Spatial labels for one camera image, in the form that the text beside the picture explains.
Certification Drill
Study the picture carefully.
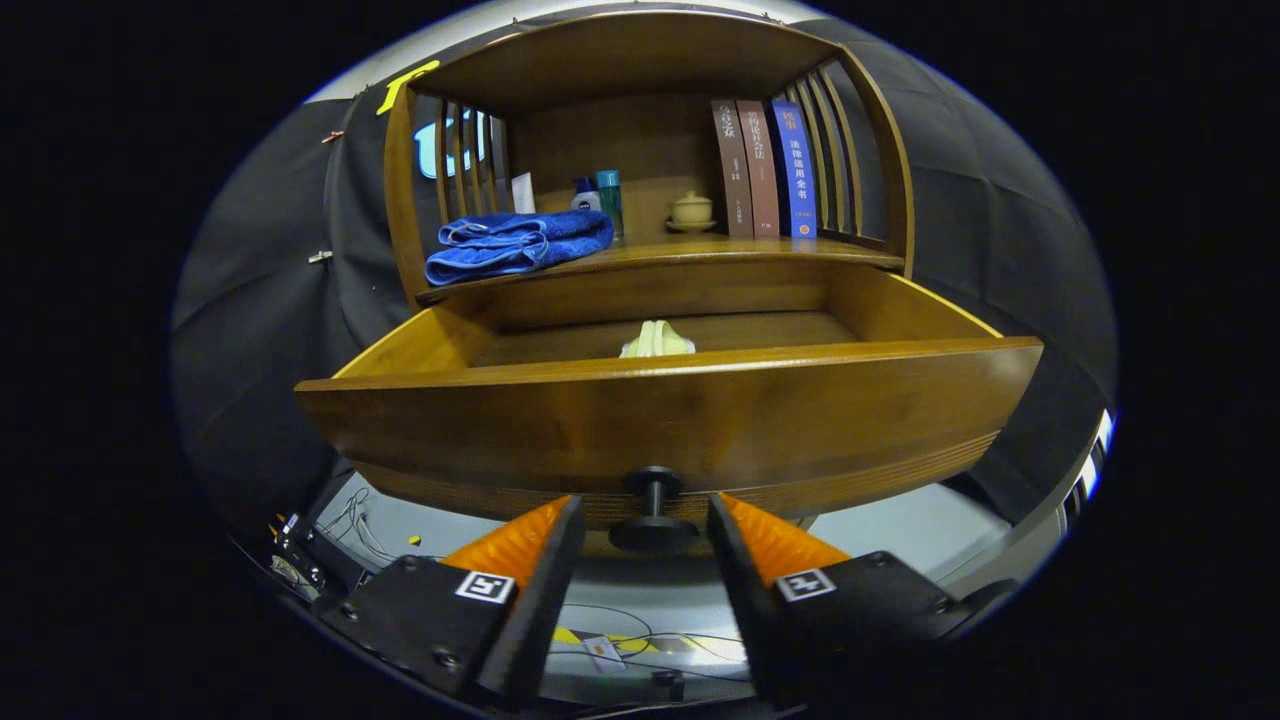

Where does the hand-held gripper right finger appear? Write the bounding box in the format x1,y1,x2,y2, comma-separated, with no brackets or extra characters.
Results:
706,492,1021,706

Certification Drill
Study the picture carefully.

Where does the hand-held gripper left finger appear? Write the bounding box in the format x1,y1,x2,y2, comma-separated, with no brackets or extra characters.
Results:
318,495,587,701

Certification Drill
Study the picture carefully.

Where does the wooden drawer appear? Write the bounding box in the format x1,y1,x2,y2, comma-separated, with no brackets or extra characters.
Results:
295,262,1044,554

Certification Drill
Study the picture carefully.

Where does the wooden countertop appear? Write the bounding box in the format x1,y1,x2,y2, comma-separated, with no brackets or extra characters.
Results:
415,232,906,306

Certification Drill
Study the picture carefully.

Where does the wooden cabinet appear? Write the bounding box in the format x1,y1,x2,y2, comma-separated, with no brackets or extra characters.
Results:
383,8,916,306

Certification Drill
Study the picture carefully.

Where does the yellow floor tape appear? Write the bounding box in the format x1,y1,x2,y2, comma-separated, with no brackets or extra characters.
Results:
552,626,653,657

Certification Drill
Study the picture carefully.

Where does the black electronic device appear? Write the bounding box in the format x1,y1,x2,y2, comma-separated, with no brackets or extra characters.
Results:
272,513,373,599

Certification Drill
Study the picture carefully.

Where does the blue towel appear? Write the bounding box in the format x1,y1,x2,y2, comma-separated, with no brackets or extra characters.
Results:
425,210,615,288

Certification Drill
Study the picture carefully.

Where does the beige lidded tea cup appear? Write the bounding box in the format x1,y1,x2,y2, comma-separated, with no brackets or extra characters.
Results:
665,190,717,234

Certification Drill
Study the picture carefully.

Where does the teal bottle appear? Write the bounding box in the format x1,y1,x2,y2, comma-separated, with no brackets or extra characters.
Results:
596,169,625,241

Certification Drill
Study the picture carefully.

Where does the reddish brown book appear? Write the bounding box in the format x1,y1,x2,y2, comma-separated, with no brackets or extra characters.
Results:
736,99,781,238

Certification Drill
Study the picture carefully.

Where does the blue book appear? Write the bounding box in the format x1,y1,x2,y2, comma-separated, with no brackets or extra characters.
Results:
768,97,818,239

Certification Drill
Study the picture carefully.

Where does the black floor cable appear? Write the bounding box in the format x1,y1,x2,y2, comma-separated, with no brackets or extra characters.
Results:
560,603,751,681

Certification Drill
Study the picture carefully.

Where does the white cable bundle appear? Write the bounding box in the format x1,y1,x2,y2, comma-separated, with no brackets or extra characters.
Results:
318,487,401,563

